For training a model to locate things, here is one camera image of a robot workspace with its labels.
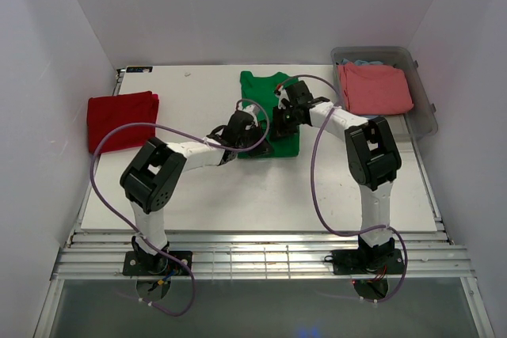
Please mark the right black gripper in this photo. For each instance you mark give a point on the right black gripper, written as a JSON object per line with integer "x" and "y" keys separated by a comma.
{"x": 279, "y": 131}

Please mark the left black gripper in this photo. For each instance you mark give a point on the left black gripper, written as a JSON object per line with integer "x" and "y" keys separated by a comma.
{"x": 263, "y": 147}

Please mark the green t-shirt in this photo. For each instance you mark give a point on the green t-shirt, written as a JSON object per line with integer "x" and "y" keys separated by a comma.
{"x": 261, "y": 90}

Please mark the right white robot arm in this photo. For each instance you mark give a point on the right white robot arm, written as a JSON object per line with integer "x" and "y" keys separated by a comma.
{"x": 373, "y": 162}

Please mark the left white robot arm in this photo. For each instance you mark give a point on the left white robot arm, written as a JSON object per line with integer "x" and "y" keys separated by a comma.
{"x": 151, "y": 178}

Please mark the pink folded t-shirt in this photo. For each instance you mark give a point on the pink folded t-shirt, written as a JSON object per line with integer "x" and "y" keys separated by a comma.
{"x": 374, "y": 90}

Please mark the light blue folded t-shirt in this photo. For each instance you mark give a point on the light blue folded t-shirt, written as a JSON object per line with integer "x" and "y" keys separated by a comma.
{"x": 360, "y": 62}

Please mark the blue label sticker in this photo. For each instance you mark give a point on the blue label sticker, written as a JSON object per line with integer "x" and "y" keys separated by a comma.
{"x": 139, "y": 69}

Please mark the clear plastic bin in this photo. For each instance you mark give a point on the clear plastic bin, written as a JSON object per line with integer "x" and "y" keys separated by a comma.
{"x": 420, "y": 121}

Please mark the folded red t-shirt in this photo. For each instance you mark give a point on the folded red t-shirt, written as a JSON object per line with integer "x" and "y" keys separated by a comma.
{"x": 107, "y": 113}

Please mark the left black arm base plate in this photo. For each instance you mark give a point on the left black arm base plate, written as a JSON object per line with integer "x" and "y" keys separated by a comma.
{"x": 140, "y": 264}

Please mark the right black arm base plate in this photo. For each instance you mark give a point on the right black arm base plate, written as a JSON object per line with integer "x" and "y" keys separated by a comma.
{"x": 366, "y": 260}

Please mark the aluminium rail frame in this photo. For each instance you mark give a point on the aluminium rail frame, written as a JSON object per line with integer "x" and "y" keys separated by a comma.
{"x": 257, "y": 256}

